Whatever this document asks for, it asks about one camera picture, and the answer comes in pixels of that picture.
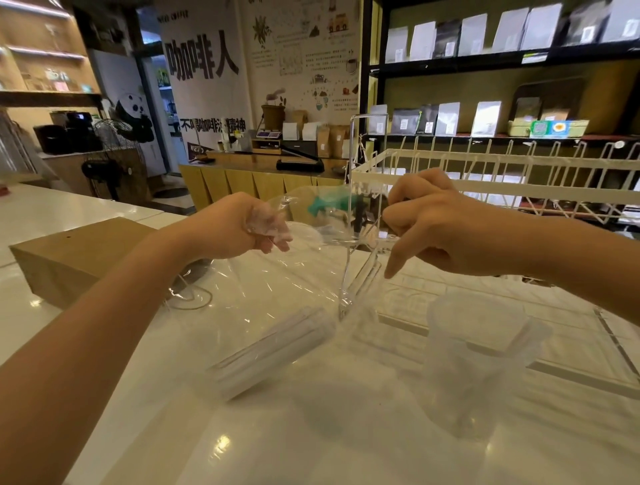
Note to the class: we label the person's right hand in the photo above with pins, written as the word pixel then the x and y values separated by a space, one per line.
pixel 450 230

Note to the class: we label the person's left hand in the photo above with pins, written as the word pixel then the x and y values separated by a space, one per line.
pixel 225 227

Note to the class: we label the person's left fingers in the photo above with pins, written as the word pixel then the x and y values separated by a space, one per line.
pixel 270 230

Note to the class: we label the person's right thumb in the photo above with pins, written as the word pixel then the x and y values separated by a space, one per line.
pixel 400 260

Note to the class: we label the clear plastic bag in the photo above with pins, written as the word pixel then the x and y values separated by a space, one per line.
pixel 260 290

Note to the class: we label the person's left forearm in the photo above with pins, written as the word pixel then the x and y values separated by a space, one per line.
pixel 90 339

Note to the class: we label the person's right forearm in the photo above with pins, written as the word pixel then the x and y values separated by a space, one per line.
pixel 585 260

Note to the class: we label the wooden counter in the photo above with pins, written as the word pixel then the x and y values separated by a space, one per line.
pixel 235 182

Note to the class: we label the teal plastic clip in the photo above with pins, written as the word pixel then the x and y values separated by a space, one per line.
pixel 325 203

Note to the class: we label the small weighing scale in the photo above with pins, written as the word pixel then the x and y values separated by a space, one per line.
pixel 267 134

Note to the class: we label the brown paper bags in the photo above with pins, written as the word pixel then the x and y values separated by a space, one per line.
pixel 332 142

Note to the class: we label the clear plastic measuring cup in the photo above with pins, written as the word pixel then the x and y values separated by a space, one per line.
pixel 475 364

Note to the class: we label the row of coffee bags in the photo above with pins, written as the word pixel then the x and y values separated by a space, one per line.
pixel 510 32
pixel 447 120

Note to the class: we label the black standing fan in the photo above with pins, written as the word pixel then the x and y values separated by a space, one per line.
pixel 107 172

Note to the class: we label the green box with labels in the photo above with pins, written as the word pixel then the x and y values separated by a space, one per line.
pixel 550 128

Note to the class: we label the brown cardboard box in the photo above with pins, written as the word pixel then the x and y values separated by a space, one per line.
pixel 70 257

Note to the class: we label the black shelf unit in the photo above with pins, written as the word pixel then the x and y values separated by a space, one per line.
pixel 500 62

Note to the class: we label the black coffee machine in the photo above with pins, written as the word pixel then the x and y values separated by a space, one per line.
pixel 67 134

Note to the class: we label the white illustrated wall poster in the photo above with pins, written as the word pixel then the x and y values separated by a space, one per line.
pixel 210 60

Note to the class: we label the lit wooden wall shelf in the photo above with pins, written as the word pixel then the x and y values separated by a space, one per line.
pixel 45 50

